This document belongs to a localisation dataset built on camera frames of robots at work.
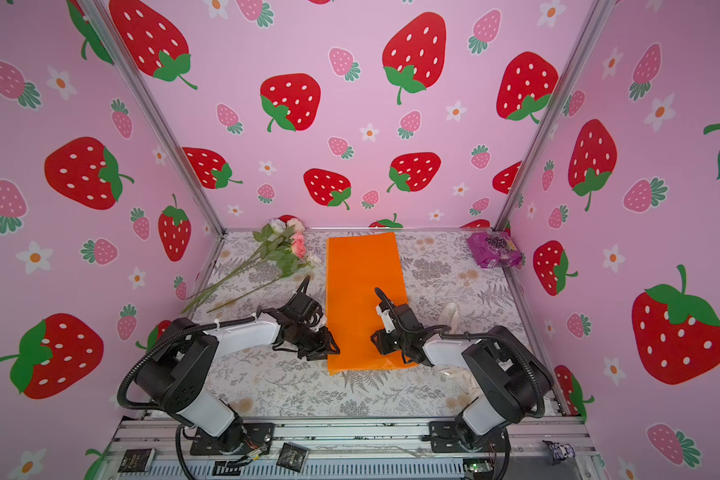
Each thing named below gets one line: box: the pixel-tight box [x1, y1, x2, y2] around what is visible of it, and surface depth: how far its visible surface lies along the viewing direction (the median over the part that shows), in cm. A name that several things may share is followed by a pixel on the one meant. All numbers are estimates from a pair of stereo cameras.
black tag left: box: [118, 448, 156, 473], surface depth 71 cm
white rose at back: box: [269, 218, 287, 233], surface depth 121 cm
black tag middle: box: [276, 442, 310, 473], surface depth 71 cm
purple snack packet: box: [467, 232, 526, 269], surface depth 110 cm
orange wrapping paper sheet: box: [326, 232, 418, 375], surface depth 110 cm
